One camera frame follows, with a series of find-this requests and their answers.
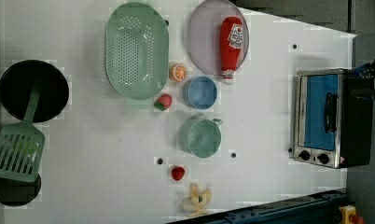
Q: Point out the red plush ketchup bottle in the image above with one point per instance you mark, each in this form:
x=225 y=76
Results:
x=231 y=41

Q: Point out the lilac round plate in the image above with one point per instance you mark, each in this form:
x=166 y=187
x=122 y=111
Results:
x=203 y=34

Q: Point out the blue bowl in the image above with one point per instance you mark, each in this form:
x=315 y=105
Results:
x=200 y=93

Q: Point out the toy strawberry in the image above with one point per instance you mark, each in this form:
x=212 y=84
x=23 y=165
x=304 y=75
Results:
x=164 y=102

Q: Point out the toy orange half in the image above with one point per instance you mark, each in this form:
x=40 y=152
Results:
x=178 y=72

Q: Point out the small red toy fruit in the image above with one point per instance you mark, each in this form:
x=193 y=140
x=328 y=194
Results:
x=177 y=173

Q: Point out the green oval colander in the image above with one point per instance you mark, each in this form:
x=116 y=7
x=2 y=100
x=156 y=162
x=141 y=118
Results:
x=136 y=51

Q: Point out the toy peeled banana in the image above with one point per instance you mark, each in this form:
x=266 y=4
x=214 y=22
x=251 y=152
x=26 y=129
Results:
x=195 y=203

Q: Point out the silver toaster oven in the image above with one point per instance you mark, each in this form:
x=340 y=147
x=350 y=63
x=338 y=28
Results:
x=333 y=119

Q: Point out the black frying pan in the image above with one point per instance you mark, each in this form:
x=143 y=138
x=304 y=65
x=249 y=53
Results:
x=17 y=83

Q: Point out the green slotted spatula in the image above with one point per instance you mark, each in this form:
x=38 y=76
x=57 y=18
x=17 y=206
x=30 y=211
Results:
x=21 y=146

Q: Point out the yellow red clamp object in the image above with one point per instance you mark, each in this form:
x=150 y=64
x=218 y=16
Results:
x=349 y=215

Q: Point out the black round base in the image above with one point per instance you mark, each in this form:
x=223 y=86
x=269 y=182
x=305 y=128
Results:
x=19 y=193

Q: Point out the green cup with handle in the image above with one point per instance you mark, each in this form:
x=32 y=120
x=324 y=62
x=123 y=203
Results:
x=200 y=137

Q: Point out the blue metal frame rail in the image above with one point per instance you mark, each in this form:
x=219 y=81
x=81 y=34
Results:
x=318 y=208

